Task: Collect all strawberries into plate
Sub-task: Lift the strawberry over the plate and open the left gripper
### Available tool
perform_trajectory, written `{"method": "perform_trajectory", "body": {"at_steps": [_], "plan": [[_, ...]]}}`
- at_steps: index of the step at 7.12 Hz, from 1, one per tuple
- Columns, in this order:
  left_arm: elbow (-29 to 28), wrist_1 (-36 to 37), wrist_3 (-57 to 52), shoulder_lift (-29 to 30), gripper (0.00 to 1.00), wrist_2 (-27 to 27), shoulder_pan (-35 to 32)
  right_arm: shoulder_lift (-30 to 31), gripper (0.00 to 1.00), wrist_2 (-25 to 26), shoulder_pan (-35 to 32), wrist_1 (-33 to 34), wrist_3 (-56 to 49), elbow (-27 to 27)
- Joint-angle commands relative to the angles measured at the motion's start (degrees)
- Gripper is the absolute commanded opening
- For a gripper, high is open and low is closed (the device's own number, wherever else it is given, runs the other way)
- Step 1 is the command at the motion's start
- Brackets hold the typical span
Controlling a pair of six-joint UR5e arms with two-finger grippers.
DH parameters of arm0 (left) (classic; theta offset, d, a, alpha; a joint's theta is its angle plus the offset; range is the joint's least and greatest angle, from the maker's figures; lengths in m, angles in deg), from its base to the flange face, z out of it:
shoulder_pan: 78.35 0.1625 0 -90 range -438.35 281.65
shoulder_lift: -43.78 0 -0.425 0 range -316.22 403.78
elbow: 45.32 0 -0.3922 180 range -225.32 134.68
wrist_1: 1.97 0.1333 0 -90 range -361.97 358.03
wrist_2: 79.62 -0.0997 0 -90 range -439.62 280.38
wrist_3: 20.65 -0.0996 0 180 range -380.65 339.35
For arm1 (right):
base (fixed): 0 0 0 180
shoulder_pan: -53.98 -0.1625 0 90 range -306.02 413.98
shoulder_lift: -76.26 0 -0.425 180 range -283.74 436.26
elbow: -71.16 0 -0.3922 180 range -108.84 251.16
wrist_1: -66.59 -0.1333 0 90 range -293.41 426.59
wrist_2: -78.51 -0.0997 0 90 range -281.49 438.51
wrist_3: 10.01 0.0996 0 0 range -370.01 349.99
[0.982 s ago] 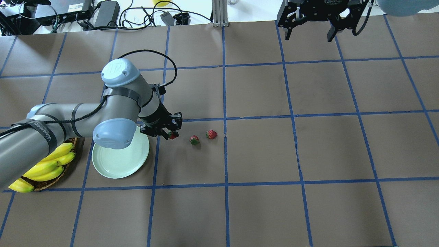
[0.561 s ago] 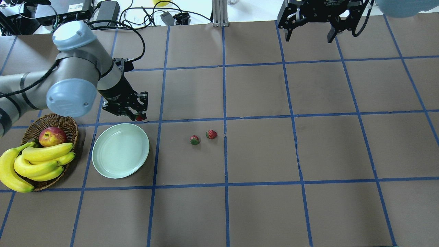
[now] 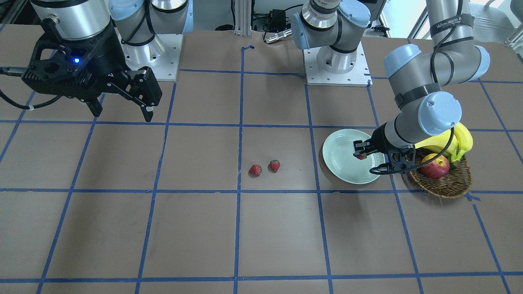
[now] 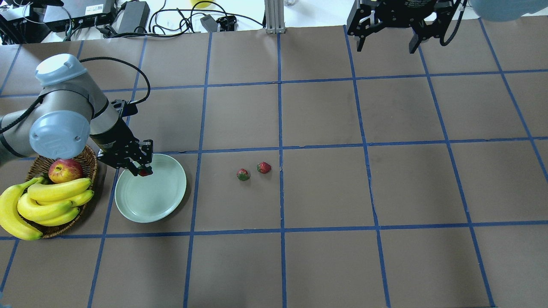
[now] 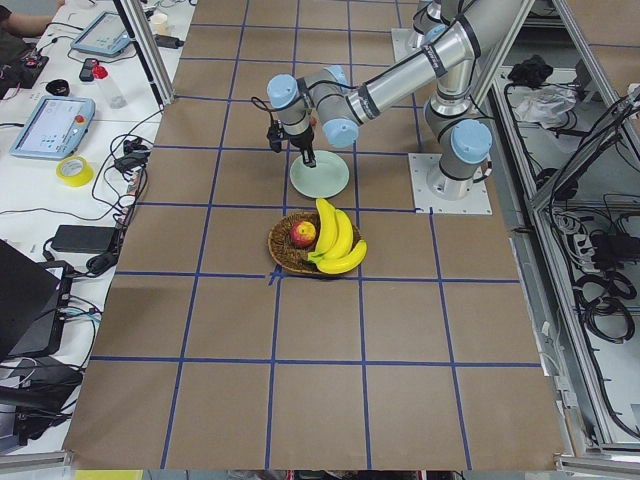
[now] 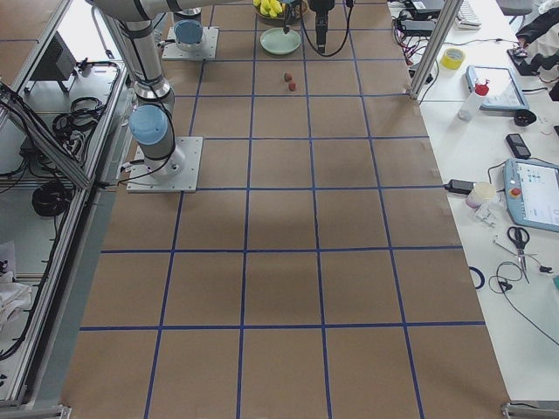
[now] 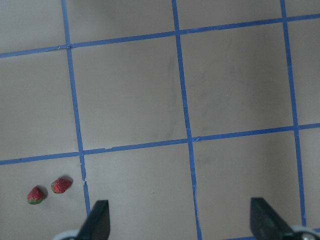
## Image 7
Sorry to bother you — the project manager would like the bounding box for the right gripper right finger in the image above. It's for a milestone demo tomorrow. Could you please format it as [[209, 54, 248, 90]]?
[[250, 197, 295, 240]]

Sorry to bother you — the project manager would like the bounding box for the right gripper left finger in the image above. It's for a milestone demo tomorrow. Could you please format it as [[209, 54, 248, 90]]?
[[77, 200, 111, 240]]

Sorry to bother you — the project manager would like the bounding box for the strawberry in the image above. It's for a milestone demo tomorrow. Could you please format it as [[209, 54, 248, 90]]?
[[51, 178, 73, 194]]

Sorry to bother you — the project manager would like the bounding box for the strawberry plate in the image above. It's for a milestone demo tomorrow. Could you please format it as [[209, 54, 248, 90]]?
[[27, 185, 48, 205]]

